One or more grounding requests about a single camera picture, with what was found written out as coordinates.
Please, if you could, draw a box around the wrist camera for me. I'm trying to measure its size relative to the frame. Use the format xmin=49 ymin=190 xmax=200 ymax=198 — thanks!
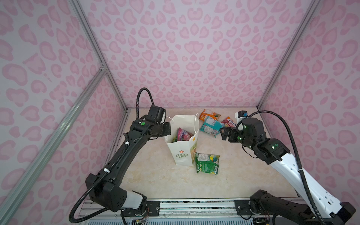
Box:
xmin=147 ymin=105 xmax=167 ymax=124
xmin=235 ymin=110 xmax=248 ymax=125

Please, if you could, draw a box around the aluminium frame post right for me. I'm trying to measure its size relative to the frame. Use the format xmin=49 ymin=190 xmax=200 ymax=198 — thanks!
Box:
xmin=256 ymin=0 xmax=322 ymax=109

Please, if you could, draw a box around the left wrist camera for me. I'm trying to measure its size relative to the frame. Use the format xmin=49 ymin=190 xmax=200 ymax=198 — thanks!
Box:
xmin=147 ymin=105 xmax=167 ymax=124

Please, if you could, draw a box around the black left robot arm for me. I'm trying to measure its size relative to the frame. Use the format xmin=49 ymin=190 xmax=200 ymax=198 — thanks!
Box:
xmin=85 ymin=119 xmax=171 ymax=215

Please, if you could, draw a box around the red yellow candy packet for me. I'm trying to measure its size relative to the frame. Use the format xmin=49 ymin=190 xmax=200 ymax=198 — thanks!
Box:
xmin=221 ymin=116 xmax=237 ymax=128

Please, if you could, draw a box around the white paper bag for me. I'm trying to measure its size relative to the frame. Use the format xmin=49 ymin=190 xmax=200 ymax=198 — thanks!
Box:
xmin=165 ymin=114 xmax=200 ymax=167

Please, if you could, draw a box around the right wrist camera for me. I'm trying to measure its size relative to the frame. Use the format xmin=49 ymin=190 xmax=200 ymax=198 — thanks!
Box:
xmin=235 ymin=110 xmax=248 ymax=125

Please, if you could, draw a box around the aluminium frame post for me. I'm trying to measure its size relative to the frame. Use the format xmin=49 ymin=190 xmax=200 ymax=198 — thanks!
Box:
xmin=256 ymin=0 xmax=322 ymax=109
xmin=68 ymin=0 xmax=128 ymax=112

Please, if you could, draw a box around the teal snack packet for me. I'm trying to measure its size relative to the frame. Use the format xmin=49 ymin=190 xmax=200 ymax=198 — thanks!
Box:
xmin=200 ymin=117 xmax=225 ymax=137

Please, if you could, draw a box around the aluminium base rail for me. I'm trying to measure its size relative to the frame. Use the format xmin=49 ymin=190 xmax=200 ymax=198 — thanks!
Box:
xmin=75 ymin=197 xmax=324 ymax=225

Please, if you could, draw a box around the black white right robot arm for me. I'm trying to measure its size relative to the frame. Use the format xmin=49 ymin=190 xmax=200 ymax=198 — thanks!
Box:
xmin=220 ymin=118 xmax=356 ymax=225

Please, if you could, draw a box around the orange snack packet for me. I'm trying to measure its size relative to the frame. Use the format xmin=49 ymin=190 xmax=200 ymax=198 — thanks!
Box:
xmin=199 ymin=109 xmax=221 ymax=121

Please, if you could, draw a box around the aluminium frame post left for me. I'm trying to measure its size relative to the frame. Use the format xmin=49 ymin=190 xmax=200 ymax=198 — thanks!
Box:
xmin=68 ymin=0 xmax=128 ymax=112

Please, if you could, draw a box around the green candy packet bottom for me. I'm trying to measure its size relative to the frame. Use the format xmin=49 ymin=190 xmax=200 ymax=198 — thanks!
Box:
xmin=196 ymin=153 xmax=220 ymax=175

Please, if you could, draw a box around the purple candy packet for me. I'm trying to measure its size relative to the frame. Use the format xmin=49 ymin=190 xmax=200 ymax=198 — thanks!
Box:
xmin=177 ymin=128 xmax=193 ymax=141

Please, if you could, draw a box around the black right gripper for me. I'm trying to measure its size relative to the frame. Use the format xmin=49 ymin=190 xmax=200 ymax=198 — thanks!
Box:
xmin=217 ymin=126 xmax=257 ymax=151

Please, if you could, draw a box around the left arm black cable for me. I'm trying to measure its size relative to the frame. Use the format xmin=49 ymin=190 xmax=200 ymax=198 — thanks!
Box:
xmin=68 ymin=88 xmax=155 ymax=224

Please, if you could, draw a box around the aluminium diagonal frame bar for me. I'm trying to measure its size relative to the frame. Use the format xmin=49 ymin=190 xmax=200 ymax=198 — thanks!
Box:
xmin=1 ymin=68 xmax=107 ymax=225

